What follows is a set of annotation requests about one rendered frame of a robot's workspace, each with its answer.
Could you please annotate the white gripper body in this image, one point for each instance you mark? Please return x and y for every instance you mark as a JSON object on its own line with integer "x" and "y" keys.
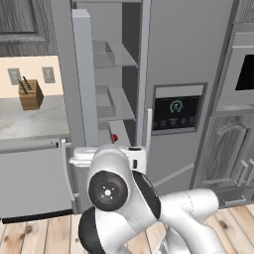
{"x": 82, "y": 156}

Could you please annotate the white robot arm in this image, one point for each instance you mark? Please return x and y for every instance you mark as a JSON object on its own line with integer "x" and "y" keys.
{"x": 142, "y": 211}

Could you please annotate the red steak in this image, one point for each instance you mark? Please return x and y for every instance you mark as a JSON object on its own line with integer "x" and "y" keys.
{"x": 115, "y": 137}

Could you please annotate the grey fridge shelf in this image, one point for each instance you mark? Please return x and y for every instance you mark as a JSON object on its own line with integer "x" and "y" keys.
{"x": 125, "y": 56}
{"x": 122, "y": 105}
{"x": 119, "y": 130}

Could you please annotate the plain grey fridge door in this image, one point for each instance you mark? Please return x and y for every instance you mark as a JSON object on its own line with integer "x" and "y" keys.
{"x": 83, "y": 79}

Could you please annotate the grey side-by-side fridge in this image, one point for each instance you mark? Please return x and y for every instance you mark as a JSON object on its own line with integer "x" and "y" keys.
{"x": 63, "y": 66}

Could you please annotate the grey fridge door with dispenser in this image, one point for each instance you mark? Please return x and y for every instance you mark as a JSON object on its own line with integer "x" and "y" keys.
{"x": 185, "y": 49}

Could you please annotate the grey dishwasher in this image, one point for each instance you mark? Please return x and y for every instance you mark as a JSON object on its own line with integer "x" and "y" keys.
{"x": 33, "y": 178}

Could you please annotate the wooden knife block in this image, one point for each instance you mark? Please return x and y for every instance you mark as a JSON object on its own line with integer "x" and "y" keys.
{"x": 31, "y": 97}

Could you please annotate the grey wood cupboard run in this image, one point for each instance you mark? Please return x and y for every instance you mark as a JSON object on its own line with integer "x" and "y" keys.
{"x": 225, "y": 155}

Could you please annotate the grey wood cupboard door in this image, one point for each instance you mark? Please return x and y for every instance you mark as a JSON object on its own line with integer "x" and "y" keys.
{"x": 23, "y": 20}

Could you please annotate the grey built-in oven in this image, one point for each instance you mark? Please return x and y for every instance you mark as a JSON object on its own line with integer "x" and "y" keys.
{"x": 236, "y": 72}

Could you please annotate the grey wall outlet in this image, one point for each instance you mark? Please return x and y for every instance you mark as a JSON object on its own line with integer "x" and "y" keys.
{"x": 48, "y": 75}
{"x": 14, "y": 76}

